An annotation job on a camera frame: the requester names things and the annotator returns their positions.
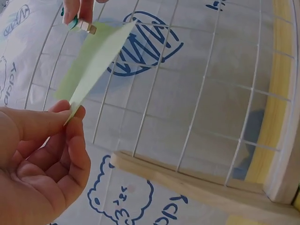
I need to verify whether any person's left hand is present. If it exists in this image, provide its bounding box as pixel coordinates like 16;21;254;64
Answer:
0;99;91;225

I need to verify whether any person's right hand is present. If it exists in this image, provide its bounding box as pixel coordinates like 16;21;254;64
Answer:
62;0;111;25

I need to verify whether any wooden grid stand base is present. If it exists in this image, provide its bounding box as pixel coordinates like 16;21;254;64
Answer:
111;150;296;225

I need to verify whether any light green paper sheet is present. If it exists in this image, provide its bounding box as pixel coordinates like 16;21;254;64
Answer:
53;20;138;126

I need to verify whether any wooden clothespin with green decoration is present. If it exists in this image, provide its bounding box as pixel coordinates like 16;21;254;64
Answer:
60;7;98;36

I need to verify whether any white wire grid panel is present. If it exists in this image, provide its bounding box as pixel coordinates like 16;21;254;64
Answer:
23;0;296;188

